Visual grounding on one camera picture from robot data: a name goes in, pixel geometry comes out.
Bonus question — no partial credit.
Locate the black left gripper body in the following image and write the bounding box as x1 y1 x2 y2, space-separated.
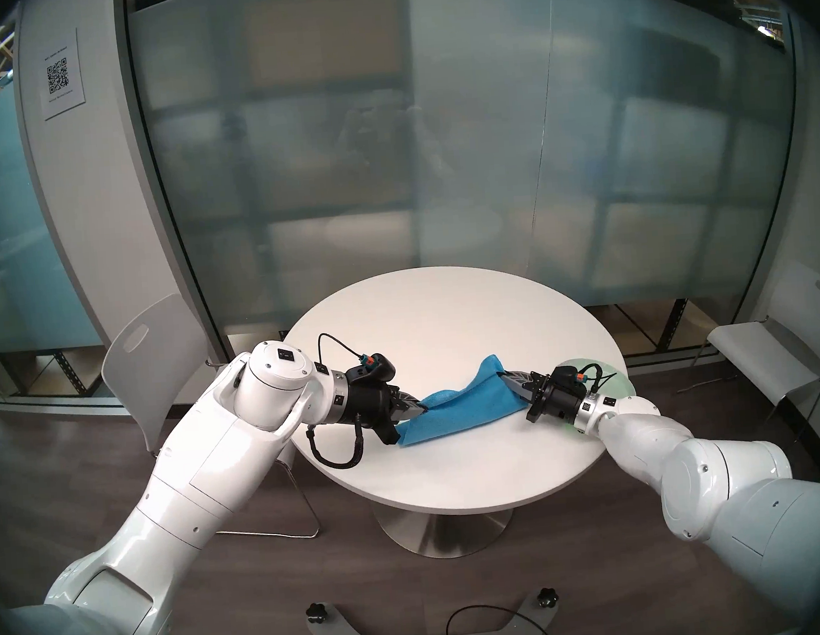
345 381 407 450

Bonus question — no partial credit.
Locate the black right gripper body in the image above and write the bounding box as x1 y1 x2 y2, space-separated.
524 372 589 425

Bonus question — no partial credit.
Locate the blue microfiber napkin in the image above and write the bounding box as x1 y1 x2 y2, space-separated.
390 352 536 450

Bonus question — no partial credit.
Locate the pale green round plate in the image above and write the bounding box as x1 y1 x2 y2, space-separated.
551 353 636 437

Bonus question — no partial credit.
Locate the white chair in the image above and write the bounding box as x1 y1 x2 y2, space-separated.
96 283 322 555
668 258 820 455

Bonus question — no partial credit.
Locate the QR code paper sign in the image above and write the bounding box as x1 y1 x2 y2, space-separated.
37 29 89 122

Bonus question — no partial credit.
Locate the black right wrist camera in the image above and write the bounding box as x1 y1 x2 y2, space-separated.
552 364 604 391

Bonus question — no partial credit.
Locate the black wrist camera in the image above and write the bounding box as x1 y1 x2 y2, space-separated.
552 364 604 391
346 352 397 390

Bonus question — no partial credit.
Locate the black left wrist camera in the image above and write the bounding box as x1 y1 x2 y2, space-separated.
346 352 397 390

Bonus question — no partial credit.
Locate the black corrugated cable loop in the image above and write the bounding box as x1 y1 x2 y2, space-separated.
305 423 363 472

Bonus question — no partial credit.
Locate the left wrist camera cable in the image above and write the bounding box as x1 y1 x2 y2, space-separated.
315 329 365 364

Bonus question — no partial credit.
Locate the steel table pedestal base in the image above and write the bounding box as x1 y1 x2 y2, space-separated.
374 499 518 564

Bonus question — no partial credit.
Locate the black floor cable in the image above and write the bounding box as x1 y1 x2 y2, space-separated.
443 599 556 635

